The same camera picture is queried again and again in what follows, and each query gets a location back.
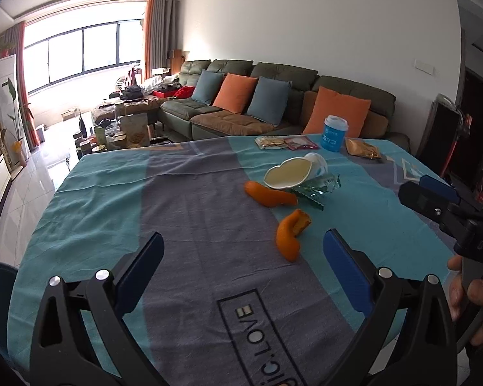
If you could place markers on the small grey bin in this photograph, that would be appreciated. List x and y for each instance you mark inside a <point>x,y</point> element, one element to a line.
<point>40,134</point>

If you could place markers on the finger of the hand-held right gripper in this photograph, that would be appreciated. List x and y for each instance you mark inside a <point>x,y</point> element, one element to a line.
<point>422,201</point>
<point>438,187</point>

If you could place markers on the white wall switch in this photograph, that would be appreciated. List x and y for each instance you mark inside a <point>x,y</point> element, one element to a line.
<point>424,67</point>

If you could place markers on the large window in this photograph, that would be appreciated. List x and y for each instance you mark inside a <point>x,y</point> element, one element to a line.
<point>84,56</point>

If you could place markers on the wooden shelf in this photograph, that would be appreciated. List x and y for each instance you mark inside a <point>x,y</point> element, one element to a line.
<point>179,60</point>

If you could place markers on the pile of clothes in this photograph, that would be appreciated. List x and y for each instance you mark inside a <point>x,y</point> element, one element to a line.
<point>145,88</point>

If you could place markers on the paper snack bag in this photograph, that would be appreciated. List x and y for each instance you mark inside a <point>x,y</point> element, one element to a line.
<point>133,130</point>

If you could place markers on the orange and grey curtain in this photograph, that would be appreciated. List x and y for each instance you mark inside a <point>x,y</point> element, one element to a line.
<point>24,88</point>
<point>159,36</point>

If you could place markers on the crushed cream paper cup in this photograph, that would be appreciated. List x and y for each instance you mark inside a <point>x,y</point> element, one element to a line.
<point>285,173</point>

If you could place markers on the white standing air conditioner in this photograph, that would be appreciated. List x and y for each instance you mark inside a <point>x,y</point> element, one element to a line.
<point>0,72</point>

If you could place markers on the gold snack packet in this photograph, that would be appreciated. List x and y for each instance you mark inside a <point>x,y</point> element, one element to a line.
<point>362,149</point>

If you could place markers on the dark green sofa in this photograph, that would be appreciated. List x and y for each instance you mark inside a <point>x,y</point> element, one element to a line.
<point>273,70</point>

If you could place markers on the blue cup with white lid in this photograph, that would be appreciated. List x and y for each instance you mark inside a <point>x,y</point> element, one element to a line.
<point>333,134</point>

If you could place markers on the red cloth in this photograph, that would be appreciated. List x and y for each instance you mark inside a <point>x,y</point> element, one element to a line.
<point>184,92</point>

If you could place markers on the green foil wrapper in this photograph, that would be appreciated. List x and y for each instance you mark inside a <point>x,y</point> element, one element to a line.
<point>314,195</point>

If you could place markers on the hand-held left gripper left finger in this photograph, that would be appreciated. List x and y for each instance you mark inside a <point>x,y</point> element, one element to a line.
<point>141,273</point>

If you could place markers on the cardboard box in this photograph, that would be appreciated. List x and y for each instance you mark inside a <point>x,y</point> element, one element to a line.
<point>69,114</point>

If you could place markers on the small blue cushion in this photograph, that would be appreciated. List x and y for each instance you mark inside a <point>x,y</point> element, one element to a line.
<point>207,86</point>

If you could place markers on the long orange peel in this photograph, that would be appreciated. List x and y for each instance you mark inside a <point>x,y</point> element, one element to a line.
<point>265,195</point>

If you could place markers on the tall leafy potted plant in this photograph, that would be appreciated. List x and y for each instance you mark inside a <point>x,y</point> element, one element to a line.
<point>18,136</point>

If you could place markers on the glass coffee table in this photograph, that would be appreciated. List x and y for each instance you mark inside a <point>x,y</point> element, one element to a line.
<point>74,146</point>

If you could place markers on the large blue cushion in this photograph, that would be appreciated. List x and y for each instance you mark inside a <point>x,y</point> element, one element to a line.
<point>269,99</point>

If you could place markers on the red stick vacuum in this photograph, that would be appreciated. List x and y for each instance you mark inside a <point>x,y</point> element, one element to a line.
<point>459,140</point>

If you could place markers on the dark folded frame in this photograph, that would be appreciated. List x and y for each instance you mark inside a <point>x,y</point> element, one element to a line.
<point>436,128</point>

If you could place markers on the small potted plant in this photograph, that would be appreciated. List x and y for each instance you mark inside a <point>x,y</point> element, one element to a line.
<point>7,50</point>

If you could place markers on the red and white snack packet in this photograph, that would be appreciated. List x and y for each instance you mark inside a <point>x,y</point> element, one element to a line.
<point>302,142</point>

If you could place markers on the curled orange peel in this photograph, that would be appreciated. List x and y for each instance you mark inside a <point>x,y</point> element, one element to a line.
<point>287,241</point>

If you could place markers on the large orange cushion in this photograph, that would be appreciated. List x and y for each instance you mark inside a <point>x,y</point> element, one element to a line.
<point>336,110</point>

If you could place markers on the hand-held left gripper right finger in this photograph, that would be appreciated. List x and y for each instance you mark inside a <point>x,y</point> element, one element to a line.
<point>346,269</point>

